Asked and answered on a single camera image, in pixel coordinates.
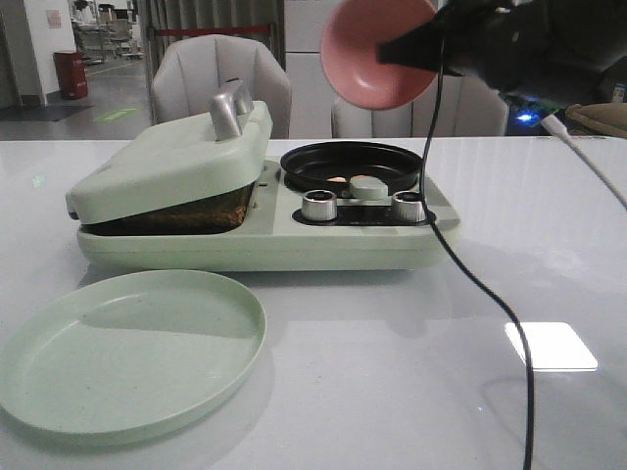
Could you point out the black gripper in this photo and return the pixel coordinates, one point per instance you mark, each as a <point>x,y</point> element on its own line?
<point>503,43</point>

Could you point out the black round frying pan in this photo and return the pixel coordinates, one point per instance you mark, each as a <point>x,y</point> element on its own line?
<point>307,167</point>

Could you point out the left silver control knob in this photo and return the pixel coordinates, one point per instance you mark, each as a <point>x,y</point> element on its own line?
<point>319,205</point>

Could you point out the mint green pan handle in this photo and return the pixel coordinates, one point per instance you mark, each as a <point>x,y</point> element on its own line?
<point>366,188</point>

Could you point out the red barrier belt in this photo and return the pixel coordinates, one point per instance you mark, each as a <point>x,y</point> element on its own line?
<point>226,30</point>

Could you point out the pink plastic bowl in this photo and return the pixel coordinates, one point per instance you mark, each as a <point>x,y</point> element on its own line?
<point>348,52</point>

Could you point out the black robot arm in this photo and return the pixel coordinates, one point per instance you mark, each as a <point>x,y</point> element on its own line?
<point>558,52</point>

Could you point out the mint green breakfast maker base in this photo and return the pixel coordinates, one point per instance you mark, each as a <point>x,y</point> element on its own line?
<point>275,237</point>

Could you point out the red trash bin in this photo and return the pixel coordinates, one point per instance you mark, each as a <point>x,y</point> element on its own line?
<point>71,74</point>

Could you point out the silver control knob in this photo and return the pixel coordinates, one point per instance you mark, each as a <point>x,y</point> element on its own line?
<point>407,206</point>
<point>319,205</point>

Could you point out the grey curtain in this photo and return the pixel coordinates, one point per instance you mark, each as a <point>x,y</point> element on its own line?
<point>196,14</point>

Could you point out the beige armchair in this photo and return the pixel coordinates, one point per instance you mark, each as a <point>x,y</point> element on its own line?
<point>468,108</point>
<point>192,70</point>

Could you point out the white refrigerator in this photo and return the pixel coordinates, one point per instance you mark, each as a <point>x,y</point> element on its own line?
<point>312,96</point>

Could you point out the orange shrimp pieces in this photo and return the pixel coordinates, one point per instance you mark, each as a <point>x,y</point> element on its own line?
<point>344,179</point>

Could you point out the right silver control knob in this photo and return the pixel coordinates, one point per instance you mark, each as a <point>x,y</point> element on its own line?
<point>407,206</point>

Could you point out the right beige armchair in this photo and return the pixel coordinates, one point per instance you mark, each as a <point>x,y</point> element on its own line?
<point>468,108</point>

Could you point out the whole wheat bread slice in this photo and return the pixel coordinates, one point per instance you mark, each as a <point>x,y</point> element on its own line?
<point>213,215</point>

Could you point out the mint green round plate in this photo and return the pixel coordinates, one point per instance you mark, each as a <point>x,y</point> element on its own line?
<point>132,357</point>

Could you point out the green circuit board right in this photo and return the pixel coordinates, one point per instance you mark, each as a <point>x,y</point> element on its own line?
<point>528,111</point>

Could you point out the left beige armchair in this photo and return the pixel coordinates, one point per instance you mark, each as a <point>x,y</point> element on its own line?
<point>192,70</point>

